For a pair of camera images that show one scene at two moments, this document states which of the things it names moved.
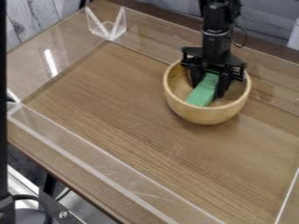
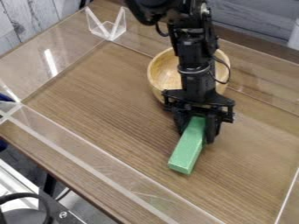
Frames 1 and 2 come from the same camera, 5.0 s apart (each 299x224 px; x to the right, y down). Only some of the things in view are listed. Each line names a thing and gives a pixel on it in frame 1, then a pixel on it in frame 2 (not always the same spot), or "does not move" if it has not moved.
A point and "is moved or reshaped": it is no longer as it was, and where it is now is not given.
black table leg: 49,185 does not move
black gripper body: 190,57 → 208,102
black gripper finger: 196,75 → 181,119
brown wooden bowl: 220,110 is moved or reshaped
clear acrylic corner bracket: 106,30 does not move
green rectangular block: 200,95 is moved or reshaped
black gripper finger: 223,85 → 212,126
